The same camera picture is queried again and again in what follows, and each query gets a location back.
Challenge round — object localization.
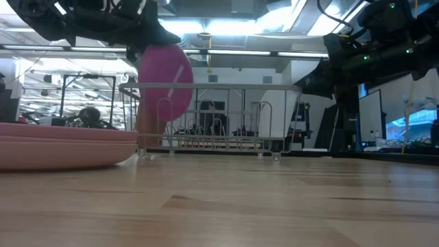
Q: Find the grey wire dish rack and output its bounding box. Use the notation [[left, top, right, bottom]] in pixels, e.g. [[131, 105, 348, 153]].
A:
[[118, 82, 303, 162]]

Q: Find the long LED light bar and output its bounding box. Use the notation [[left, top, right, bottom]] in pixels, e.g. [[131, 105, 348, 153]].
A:
[[0, 43, 330, 59]]

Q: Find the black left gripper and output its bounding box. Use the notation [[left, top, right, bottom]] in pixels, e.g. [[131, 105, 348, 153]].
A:
[[64, 0, 182, 64]]

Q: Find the black vertical post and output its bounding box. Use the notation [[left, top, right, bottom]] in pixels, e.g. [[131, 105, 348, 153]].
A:
[[337, 85, 360, 152]]

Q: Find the clear plastic plate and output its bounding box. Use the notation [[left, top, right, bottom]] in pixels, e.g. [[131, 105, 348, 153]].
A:
[[259, 91, 302, 139]]

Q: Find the blue screen monitor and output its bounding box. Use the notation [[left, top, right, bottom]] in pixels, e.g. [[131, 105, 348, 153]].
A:
[[385, 108, 439, 141]]

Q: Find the white screen monitor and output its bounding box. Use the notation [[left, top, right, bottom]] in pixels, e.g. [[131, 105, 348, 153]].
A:
[[358, 89, 388, 143]]

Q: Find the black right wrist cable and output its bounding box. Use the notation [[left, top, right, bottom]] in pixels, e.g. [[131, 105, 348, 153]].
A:
[[316, 0, 355, 36]]

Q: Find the black machine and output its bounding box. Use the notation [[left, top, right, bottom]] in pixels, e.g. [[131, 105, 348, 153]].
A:
[[298, 102, 313, 149]]

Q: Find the magenta plastic plate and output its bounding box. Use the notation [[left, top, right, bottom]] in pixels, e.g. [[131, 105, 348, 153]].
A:
[[137, 43, 195, 123]]

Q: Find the distant black rig stand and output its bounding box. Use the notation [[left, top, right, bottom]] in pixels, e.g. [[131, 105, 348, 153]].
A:
[[58, 73, 117, 128]]

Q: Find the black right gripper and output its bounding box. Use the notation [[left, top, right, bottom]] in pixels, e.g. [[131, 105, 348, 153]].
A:
[[294, 32, 381, 100]]

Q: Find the dark leaning panel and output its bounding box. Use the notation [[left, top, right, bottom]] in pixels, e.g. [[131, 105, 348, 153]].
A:
[[313, 102, 344, 152]]

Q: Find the black side desk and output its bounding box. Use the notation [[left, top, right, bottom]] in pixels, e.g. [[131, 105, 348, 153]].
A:
[[313, 148, 439, 167]]

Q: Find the peach pink plastic plate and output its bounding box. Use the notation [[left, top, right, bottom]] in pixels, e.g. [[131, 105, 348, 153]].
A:
[[0, 135, 139, 145], [0, 141, 139, 172]]

